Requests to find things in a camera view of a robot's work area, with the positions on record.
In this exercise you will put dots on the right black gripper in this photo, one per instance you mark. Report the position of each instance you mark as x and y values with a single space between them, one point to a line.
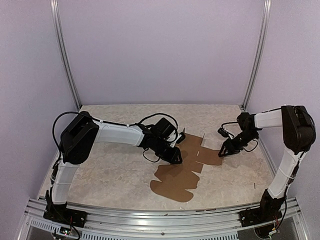
231 148

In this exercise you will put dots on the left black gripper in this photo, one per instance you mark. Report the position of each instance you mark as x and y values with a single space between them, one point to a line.
172 159

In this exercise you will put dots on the brown cardboard box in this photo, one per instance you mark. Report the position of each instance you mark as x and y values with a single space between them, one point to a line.
174 181

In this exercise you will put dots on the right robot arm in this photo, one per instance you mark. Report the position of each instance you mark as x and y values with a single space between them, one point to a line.
298 134

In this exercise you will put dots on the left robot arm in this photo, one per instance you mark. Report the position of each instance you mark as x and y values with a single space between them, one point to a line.
77 139

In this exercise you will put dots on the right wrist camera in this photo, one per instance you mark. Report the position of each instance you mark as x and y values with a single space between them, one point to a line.
224 133

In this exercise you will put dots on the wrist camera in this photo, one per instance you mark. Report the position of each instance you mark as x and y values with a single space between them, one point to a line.
224 133
168 132

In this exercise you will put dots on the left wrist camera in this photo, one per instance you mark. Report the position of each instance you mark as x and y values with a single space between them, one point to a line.
168 132

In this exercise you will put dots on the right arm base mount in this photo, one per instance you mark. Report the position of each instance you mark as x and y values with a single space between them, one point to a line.
254 216

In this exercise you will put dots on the front aluminium rail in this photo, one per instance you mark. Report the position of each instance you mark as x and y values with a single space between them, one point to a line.
103 223

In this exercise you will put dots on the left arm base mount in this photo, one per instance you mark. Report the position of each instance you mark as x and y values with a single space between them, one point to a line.
68 216

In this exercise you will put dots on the right aluminium frame post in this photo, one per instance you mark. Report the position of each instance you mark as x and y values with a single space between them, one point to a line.
258 53

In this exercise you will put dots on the aluminium frame post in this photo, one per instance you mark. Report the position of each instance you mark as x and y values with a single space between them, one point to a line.
54 6
258 53

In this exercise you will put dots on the left aluminium frame post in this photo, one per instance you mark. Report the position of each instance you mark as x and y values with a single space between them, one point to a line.
54 6

